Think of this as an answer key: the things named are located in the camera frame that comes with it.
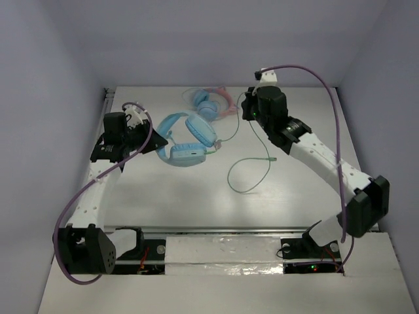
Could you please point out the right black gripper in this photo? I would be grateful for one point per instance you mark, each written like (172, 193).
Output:
(252, 97)

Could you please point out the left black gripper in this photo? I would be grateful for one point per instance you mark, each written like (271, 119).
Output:
(144, 135)

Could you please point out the light blue headphones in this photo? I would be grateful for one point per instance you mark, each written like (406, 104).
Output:
(191, 152)

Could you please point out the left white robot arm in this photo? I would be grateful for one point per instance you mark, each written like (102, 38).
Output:
(83, 250)

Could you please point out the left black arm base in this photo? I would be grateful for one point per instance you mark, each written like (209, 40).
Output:
(147, 259)

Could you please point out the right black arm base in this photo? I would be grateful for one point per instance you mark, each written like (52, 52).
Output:
(303, 256)

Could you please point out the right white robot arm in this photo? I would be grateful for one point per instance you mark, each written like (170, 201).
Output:
(365, 199)

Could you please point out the pink blue cat-ear headphones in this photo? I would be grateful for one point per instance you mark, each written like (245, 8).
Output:
(211, 110)

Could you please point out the white taped foam panel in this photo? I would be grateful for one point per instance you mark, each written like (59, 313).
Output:
(222, 255)

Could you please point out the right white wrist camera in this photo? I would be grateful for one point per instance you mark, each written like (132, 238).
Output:
(265, 78)

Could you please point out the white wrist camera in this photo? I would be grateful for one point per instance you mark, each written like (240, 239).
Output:
(265, 78)
(135, 112)

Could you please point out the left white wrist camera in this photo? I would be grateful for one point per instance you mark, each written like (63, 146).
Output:
(135, 112)

